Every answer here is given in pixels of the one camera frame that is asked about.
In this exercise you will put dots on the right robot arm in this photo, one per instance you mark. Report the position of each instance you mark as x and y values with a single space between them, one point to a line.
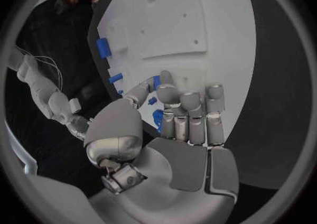
39 87

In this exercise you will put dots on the small blue peg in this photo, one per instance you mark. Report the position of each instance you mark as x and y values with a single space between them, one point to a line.
152 101
120 91

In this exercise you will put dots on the white task board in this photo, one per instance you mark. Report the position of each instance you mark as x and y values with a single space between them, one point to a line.
173 20

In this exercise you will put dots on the large blue block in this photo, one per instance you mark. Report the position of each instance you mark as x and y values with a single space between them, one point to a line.
103 47

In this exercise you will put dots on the blue cylinder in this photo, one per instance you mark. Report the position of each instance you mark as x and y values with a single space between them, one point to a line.
115 78

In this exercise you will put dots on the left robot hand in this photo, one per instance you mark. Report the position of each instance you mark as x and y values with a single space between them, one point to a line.
173 168

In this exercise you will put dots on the blue gear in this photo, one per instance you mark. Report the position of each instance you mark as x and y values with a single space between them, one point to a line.
157 118

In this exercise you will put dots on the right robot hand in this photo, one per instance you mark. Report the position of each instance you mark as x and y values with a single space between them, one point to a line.
79 124

